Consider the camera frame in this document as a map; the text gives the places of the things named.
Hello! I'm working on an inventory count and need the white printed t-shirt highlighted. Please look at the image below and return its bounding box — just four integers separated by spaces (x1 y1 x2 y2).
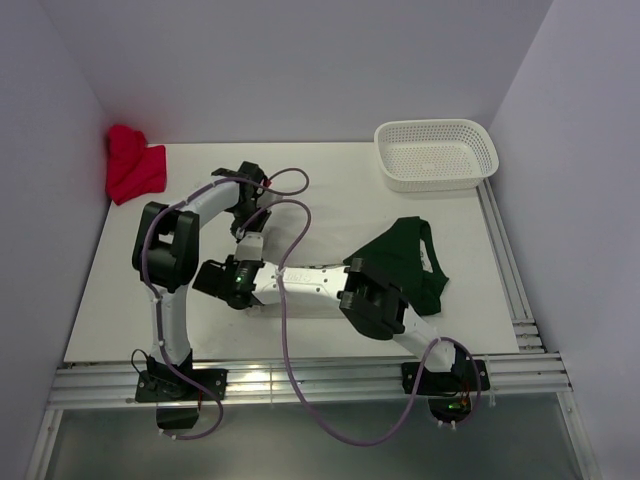
244 219 361 321

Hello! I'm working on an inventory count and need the dark green t-shirt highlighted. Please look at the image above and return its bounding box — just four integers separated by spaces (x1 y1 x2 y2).
343 217 449 316

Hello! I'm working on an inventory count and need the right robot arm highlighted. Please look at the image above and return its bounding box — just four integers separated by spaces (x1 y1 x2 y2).
193 256 468 390

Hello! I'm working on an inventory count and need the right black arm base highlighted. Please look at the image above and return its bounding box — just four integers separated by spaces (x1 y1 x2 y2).
417 354 491 423

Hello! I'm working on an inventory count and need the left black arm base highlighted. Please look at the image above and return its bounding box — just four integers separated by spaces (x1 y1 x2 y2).
130 349 228 441

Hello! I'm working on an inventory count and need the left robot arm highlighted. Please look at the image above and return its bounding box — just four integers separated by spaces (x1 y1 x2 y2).
132 162 271 399

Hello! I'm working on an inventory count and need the red t-shirt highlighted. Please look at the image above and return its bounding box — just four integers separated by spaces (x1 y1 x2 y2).
106 125 167 206

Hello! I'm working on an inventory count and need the white perforated plastic basket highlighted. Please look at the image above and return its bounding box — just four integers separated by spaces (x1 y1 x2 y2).
374 119 499 193

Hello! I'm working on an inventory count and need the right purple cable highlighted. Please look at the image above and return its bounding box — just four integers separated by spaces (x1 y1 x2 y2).
234 199 484 446

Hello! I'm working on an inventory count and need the purple cable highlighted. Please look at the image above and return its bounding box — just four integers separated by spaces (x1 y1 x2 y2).
139 167 311 442
234 199 484 446

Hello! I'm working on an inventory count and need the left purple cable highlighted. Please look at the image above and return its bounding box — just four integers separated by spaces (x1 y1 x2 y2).
139 167 311 442

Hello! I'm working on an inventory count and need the aluminium rail frame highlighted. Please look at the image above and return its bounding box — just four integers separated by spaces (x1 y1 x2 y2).
26 182 602 479

